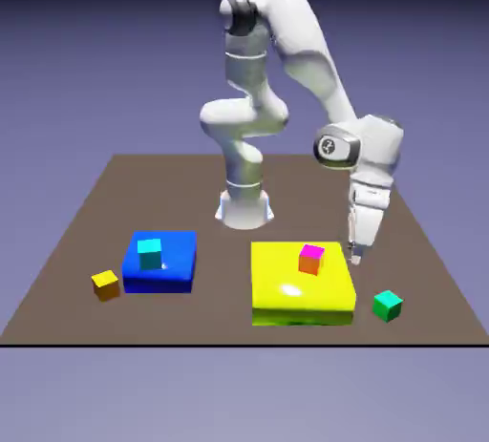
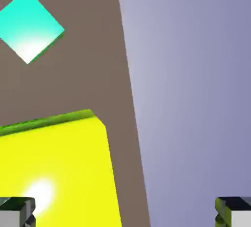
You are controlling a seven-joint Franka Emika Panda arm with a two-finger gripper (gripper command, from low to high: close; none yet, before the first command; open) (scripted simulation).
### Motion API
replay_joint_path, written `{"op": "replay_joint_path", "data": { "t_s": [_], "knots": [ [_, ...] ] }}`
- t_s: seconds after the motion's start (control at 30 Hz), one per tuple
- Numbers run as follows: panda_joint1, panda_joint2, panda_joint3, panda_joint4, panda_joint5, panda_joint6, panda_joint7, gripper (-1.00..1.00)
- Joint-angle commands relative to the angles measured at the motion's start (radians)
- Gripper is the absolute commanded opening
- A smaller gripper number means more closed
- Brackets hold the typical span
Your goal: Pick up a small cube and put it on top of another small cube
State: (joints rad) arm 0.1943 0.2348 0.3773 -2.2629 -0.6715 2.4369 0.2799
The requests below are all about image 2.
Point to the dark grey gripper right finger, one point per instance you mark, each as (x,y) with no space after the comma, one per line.
(235,211)

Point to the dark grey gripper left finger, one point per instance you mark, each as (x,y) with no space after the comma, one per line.
(17,211)

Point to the small cyan cube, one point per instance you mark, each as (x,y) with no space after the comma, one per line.
(27,25)

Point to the large yellow box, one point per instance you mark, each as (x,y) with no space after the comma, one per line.
(58,162)

